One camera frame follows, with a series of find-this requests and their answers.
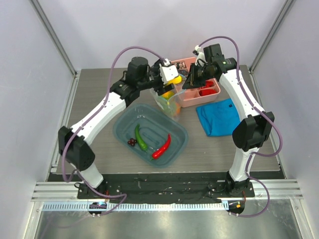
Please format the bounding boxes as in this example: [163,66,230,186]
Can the clear zip top bag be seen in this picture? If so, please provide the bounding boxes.
[150,74,186,121]

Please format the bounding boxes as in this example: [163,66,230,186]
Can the pink divided organizer box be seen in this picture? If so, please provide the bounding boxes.
[172,57,220,108]

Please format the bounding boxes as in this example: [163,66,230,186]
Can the green chili pepper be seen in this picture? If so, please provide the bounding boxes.
[135,124,148,151]

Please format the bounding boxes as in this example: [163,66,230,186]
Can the aluminium front rail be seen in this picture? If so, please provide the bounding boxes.
[31,179,303,211]

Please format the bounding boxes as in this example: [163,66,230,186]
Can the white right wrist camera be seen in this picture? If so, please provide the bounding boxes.
[193,45,206,66]

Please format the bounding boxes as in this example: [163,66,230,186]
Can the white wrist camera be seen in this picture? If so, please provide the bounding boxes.
[193,45,206,66]
[159,59,179,84]

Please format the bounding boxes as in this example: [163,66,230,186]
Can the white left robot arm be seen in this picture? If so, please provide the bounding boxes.
[58,57,179,199]

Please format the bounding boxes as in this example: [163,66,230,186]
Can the yellow green mango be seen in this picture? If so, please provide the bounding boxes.
[161,91,175,100]

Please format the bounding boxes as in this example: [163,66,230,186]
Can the dark red cherry cluster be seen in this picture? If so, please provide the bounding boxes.
[128,138,137,146]

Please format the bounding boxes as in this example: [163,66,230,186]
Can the yellow pear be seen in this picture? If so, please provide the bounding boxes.
[167,75,182,85]

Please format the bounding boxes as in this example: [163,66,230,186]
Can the clear blue plastic tray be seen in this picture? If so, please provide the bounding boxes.
[113,104,188,168]

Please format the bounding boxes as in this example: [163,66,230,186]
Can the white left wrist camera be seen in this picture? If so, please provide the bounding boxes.
[159,59,179,84]

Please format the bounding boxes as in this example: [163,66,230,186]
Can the blue folded cloth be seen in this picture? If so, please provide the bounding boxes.
[196,99,240,137]

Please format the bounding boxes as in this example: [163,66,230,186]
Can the red chili pepper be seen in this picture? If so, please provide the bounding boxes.
[152,134,171,160]

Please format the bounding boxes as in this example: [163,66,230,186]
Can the red item in organizer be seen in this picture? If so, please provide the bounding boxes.
[198,80,217,97]

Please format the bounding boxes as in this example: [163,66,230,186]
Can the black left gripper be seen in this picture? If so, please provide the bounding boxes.
[138,60,174,96]

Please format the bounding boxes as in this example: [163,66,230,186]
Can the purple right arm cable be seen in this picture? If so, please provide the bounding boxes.
[195,36,284,217]

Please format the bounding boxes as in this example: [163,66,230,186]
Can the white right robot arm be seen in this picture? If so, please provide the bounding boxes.
[182,44,275,197]

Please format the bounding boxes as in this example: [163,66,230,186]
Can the orange tangerine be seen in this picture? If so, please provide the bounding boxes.
[172,103,181,117]

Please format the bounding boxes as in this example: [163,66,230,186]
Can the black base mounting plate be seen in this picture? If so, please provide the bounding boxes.
[76,172,255,204]

